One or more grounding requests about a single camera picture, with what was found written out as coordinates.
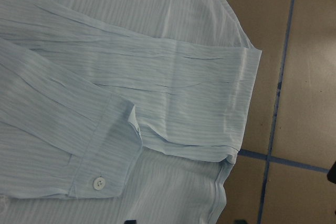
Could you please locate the light blue striped shirt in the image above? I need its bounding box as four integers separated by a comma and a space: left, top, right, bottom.
1, 0, 261, 223

